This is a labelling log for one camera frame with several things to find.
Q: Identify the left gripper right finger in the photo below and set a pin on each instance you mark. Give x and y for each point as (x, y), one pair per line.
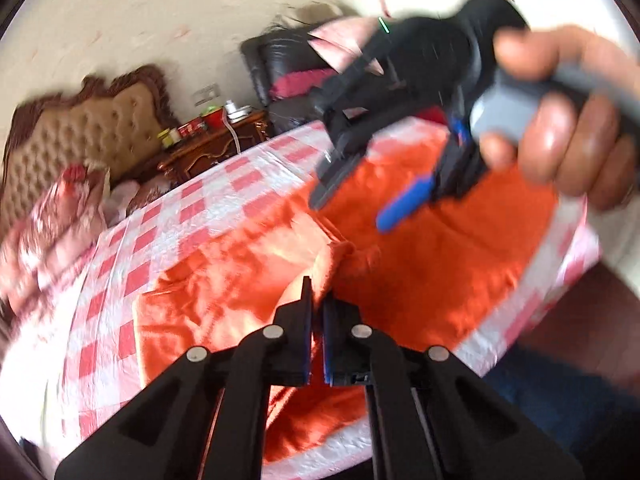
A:
(357, 354)

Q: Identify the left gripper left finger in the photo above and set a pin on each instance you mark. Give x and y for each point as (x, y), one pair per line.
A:
(239, 382)

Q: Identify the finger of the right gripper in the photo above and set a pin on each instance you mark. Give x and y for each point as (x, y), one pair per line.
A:
(332, 170)
(405, 204)

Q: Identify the orange pants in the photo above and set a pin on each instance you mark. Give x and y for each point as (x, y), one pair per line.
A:
(431, 280)

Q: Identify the right hand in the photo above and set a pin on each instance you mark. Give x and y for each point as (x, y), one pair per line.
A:
(581, 151)

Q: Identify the magenta cushion on chair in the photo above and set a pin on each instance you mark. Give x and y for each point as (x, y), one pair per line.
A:
(299, 83)

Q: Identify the pink floral pillow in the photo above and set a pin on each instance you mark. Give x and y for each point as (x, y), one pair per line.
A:
(341, 41)

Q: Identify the black leather armchair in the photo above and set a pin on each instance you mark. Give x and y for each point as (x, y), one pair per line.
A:
(283, 68)

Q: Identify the dark wooden nightstand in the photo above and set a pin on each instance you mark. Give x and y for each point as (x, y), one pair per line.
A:
(208, 149)

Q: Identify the red cup on nightstand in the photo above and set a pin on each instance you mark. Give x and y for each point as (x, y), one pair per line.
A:
(214, 118)

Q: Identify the pink checkered table cloth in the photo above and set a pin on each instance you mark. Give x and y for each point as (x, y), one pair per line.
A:
(89, 344)

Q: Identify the person's blue jeans legs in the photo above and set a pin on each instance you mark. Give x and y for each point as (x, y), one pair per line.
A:
(593, 420)

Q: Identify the tufted wooden headboard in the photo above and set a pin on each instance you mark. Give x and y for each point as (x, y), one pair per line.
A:
(113, 122)

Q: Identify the folded floral quilt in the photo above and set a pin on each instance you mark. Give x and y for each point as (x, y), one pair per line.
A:
(64, 223)

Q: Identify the wall power socket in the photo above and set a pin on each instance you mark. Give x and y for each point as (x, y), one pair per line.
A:
(206, 96)

